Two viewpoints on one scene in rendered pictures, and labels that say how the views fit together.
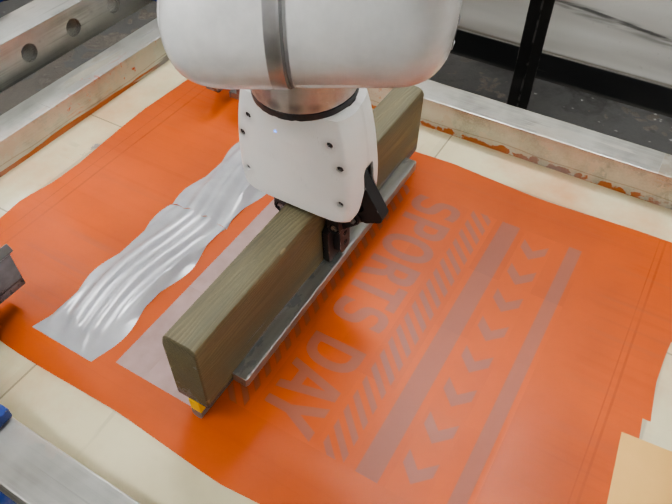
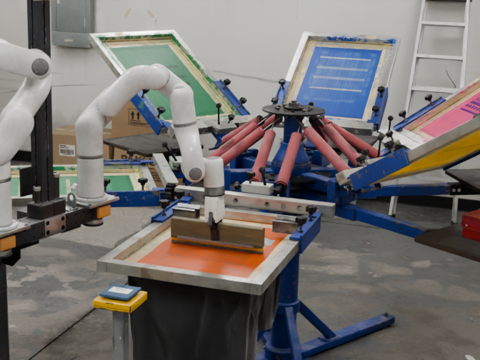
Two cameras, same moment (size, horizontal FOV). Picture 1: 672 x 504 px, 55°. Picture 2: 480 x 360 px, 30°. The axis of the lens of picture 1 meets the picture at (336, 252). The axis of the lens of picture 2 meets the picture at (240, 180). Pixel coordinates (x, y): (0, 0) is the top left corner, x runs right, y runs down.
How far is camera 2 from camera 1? 3.14 m
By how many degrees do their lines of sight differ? 71
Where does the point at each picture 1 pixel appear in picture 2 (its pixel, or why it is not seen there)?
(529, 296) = (217, 266)
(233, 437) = (168, 244)
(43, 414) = (168, 232)
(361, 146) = (208, 205)
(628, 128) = not seen: outside the picture
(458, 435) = (176, 259)
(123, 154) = not seen: hidden behind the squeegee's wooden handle
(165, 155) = not seen: hidden behind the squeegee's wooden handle
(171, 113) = (268, 231)
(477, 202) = (250, 261)
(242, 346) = (181, 231)
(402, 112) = (251, 228)
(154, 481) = (157, 240)
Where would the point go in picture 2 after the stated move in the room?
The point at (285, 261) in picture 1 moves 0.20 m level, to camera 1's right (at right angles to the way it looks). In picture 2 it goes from (197, 224) to (207, 241)
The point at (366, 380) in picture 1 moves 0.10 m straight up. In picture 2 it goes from (186, 253) to (186, 226)
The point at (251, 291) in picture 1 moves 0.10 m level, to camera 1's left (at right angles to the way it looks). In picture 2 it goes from (186, 221) to (183, 213)
